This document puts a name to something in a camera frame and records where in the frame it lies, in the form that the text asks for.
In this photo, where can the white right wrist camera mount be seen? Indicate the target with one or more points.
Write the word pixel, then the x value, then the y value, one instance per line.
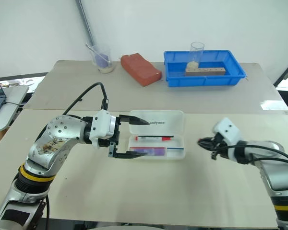
pixel 228 130

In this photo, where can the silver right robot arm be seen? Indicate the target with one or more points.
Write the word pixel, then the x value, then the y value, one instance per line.
pixel 278 178

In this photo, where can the clear plastic pencil case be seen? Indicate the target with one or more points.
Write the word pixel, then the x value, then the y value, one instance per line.
pixel 172 134

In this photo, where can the red marker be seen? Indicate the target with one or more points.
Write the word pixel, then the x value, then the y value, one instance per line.
pixel 153 138

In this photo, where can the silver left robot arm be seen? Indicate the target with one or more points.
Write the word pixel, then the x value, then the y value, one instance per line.
pixel 60 130

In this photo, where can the black frame bar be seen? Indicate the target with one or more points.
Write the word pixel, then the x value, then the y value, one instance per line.
pixel 286 69

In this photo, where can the wooden block with holes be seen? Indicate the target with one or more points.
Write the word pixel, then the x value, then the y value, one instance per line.
pixel 206 71

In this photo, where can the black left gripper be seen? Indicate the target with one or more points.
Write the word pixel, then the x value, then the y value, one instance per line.
pixel 113 142

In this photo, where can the grey metal pole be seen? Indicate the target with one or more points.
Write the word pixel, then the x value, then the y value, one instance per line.
pixel 86 22

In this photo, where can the thin red and blue pen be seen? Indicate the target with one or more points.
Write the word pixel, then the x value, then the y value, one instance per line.
pixel 175 148

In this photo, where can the clear plastic cup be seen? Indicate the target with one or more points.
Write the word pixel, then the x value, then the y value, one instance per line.
pixel 196 54

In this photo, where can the glass stirring rod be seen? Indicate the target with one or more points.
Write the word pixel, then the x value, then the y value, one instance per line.
pixel 96 53

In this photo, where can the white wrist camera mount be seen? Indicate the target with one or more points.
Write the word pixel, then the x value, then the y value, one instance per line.
pixel 228 130
pixel 101 124

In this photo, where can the red brick-shaped sponge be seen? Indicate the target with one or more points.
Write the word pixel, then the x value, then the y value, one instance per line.
pixel 140 70

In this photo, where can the purple eraser block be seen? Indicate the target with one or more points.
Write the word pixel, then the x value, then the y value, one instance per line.
pixel 156 152

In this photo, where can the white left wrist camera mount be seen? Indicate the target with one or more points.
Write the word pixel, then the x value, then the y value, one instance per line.
pixel 101 124

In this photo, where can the glass beaker with purple contents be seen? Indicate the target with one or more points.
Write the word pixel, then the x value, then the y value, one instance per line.
pixel 103 60

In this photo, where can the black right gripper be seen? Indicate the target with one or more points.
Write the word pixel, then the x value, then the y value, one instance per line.
pixel 219 146

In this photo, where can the blue plastic bin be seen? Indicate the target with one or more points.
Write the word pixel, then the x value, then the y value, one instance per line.
pixel 206 80

